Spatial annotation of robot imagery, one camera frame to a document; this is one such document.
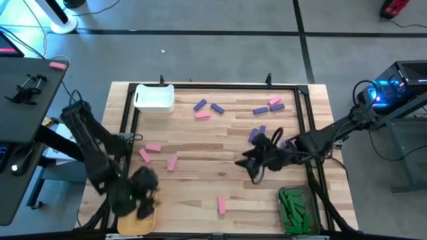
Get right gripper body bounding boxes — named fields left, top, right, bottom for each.
left=258, top=133, right=302, bottom=173

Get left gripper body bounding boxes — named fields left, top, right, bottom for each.
left=111, top=175, right=145, bottom=218

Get yellow plastic bin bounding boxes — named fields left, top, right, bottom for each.
left=116, top=196, right=158, bottom=236

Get clear plastic container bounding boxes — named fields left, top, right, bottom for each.
left=275, top=184, right=322, bottom=237

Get white plastic bin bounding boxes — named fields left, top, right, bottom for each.
left=133, top=83, right=175, bottom=114

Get black computer mouse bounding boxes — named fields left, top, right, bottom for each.
left=9, top=148, right=34, bottom=177

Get black keyboard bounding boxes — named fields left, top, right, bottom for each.
left=0, top=142, right=9, bottom=174

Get grey metal side table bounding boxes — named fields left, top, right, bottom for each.
left=368, top=91, right=427, bottom=196

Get black side desk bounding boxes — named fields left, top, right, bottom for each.
left=0, top=56, right=95, bottom=227

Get black bar clamp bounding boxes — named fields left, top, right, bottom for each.
left=15, top=75, right=51, bottom=105
left=4, top=73, right=38, bottom=101

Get black lit computer tower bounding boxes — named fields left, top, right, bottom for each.
left=356, top=59, right=427, bottom=117

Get white floor stand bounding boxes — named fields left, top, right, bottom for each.
left=35, top=0, right=79, bottom=35

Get black round base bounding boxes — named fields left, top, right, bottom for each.
left=62, top=0, right=87, bottom=10

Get red power tool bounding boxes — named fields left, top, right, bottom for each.
left=379, top=0, right=412, bottom=19

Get dark monitor screen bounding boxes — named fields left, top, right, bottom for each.
left=0, top=31, right=25, bottom=58

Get silver metal bracket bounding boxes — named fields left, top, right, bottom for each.
left=289, top=234, right=330, bottom=240
left=105, top=233, right=144, bottom=240

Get black metal table frame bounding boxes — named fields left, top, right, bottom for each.
left=78, top=82, right=360, bottom=234

